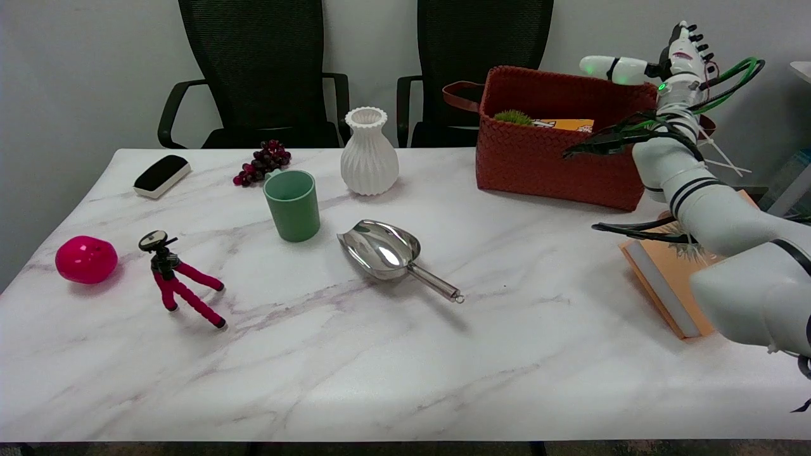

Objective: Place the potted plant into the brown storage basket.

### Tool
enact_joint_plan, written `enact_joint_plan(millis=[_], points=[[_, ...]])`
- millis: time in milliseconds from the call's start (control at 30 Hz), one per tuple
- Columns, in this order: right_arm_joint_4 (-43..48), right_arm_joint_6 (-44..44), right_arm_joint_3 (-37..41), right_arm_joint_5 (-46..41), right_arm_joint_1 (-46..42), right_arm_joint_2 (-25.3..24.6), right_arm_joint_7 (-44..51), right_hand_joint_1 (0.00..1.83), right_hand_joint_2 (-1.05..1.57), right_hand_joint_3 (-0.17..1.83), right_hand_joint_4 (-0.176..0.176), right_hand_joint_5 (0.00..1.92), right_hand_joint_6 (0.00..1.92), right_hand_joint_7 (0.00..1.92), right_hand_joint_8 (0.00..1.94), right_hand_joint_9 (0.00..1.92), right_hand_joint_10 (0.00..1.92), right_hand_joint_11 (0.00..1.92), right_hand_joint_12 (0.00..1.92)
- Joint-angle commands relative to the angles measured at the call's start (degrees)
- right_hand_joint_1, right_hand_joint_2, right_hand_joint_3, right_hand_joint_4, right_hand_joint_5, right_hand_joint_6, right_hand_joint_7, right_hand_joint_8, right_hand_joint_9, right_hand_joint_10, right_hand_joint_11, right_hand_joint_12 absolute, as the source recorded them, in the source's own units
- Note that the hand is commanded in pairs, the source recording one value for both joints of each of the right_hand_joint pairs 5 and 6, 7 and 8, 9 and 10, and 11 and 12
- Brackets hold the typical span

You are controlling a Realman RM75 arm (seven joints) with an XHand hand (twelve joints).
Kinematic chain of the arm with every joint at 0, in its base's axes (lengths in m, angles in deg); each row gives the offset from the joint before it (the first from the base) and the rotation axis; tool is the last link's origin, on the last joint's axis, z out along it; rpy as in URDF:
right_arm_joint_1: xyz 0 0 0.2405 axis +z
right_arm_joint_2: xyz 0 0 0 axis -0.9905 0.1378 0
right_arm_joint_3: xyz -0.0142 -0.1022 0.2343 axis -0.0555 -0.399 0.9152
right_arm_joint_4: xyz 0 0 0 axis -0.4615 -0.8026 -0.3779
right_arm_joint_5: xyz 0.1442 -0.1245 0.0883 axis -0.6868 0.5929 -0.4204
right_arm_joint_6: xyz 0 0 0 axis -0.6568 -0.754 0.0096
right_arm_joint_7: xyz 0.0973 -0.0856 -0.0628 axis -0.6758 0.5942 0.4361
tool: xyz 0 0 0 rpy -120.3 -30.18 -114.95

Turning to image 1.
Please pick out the purple grape bunch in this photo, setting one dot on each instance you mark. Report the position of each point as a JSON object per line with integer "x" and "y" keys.
{"x": 263, "y": 161}

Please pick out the green ball potted plant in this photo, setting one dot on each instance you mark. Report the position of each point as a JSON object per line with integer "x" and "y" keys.
{"x": 513, "y": 118}

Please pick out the black mesh office chair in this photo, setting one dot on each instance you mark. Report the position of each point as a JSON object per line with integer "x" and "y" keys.
{"x": 469, "y": 50}
{"x": 253, "y": 63}

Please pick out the white ribbed vase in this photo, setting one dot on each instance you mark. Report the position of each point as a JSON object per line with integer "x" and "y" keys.
{"x": 370, "y": 158}

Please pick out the green plastic cup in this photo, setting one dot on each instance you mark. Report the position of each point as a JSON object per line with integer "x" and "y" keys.
{"x": 293, "y": 209}

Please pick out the red flexible mini tripod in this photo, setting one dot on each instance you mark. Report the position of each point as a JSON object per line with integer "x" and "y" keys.
{"x": 180, "y": 285}

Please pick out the translucent blue storage bin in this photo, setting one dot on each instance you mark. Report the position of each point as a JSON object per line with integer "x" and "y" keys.
{"x": 792, "y": 183}

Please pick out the white side table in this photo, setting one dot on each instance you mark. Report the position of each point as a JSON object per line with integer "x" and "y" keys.
{"x": 801, "y": 69}

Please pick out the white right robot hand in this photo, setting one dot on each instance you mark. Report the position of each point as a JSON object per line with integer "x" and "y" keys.
{"x": 624, "y": 69}

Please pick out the pink ball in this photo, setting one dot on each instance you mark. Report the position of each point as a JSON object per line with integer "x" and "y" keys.
{"x": 85, "y": 259}

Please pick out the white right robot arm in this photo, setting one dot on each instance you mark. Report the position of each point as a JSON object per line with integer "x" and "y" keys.
{"x": 716, "y": 209}

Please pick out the black white board eraser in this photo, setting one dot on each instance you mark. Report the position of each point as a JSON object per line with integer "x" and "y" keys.
{"x": 161, "y": 174}

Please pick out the silver metal scoop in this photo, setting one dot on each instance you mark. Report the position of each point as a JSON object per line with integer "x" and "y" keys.
{"x": 380, "y": 250}

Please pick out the orange pineapple book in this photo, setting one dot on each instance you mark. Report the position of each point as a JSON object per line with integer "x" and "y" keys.
{"x": 665, "y": 282}

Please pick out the orange box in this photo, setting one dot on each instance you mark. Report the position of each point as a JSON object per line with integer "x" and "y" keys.
{"x": 567, "y": 125}

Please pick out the red woven basket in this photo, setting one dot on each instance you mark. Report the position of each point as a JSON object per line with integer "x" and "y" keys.
{"x": 538, "y": 164}

